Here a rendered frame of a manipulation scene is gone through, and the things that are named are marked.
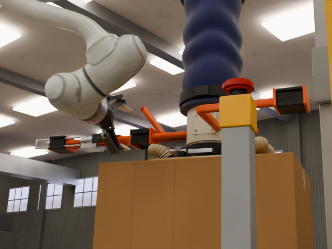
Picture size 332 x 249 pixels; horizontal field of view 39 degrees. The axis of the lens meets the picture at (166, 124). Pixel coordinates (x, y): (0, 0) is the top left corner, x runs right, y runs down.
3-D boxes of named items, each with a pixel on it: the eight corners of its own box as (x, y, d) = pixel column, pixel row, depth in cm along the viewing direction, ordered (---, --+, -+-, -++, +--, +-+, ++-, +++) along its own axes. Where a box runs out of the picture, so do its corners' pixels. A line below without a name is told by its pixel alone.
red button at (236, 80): (257, 103, 104) (257, 86, 105) (251, 92, 98) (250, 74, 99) (226, 105, 107) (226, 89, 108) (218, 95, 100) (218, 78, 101)
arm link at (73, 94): (78, 129, 133) (114, 102, 131) (45, 113, 119) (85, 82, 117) (64, 101, 138) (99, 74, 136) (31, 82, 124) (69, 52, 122)
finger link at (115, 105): (101, 116, 146) (100, 112, 146) (115, 103, 156) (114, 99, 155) (111, 115, 145) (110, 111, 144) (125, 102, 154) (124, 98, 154)
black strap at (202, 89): (251, 114, 167) (251, 103, 168) (235, 92, 146) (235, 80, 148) (191, 119, 175) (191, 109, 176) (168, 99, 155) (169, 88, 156)
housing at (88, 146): (104, 151, 177) (105, 140, 178) (95, 147, 171) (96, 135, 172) (89, 152, 179) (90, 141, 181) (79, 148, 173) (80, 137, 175)
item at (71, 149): (77, 153, 182) (78, 141, 184) (66, 148, 176) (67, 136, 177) (59, 154, 185) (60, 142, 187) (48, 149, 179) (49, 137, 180)
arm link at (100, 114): (70, 121, 135) (81, 126, 140) (98, 118, 132) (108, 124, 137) (73, 91, 138) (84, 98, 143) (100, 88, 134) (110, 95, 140)
